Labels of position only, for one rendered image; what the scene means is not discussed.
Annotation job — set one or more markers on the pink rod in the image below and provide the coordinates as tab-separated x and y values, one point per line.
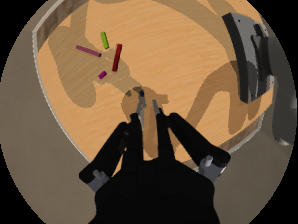
88	51

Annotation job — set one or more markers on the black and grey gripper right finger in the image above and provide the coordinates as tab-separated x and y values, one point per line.
210	159

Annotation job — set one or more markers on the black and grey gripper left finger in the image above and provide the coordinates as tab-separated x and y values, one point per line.
103	166

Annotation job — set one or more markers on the small magenta block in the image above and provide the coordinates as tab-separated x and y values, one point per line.
102	74

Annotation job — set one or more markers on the dark grey rod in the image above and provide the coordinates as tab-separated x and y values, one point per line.
143	101

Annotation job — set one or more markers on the dark red rod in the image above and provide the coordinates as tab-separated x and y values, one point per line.
117	56

